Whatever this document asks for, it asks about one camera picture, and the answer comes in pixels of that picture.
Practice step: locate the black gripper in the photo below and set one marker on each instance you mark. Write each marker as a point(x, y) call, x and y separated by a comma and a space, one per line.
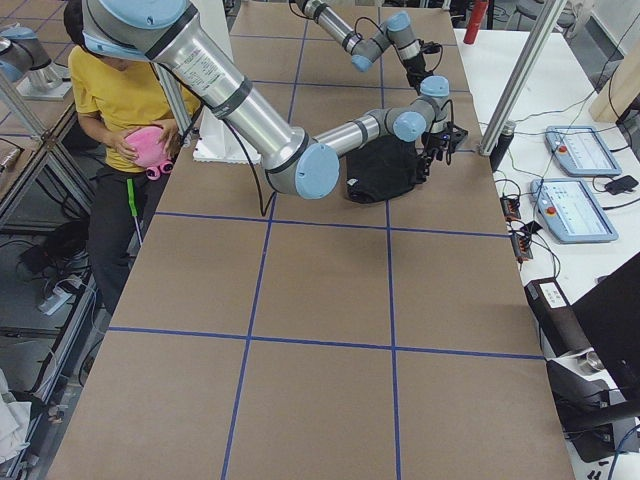
point(433, 142)
point(415, 67)

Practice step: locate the black printed t-shirt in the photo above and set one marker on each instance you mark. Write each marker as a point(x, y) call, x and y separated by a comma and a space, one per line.
point(383, 169)

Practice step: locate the black water bottle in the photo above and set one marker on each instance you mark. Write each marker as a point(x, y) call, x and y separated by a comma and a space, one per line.
point(503, 143)

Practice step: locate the red bottle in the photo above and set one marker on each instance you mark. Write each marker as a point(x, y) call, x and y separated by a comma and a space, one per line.
point(478, 12)

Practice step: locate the black power strip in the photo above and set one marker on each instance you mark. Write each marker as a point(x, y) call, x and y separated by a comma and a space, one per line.
point(520, 237)

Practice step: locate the far teach pendant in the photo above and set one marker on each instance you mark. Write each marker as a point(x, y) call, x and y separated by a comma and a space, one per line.
point(580, 151)

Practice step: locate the teach pendant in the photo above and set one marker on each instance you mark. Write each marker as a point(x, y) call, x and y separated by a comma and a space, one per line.
point(569, 211)
point(580, 151)

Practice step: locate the near teach pendant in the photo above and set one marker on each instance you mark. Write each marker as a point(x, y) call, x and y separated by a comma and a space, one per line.
point(569, 211)

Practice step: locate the black power adapter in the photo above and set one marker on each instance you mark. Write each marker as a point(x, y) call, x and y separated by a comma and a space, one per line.
point(624, 184)

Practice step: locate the black desktop device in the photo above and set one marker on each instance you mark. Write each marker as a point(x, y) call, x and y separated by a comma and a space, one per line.
point(555, 317)

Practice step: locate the black monitor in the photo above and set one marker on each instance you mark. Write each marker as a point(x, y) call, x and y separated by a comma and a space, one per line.
point(609, 317)

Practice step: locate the pink plush toy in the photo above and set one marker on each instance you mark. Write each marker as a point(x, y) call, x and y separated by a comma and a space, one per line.
point(151, 154)

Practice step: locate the person in yellow shirt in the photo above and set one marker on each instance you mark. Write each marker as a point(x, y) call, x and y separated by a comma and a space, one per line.
point(113, 98)

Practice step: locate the white floor power strip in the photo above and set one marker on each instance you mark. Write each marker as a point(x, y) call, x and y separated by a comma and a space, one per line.
point(60, 294)

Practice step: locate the aluminium frame post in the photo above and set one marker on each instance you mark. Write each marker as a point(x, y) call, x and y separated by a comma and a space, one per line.
point(527, 59)

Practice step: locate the green handled stick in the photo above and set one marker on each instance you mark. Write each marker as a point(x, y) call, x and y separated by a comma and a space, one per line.
point(131, 198)

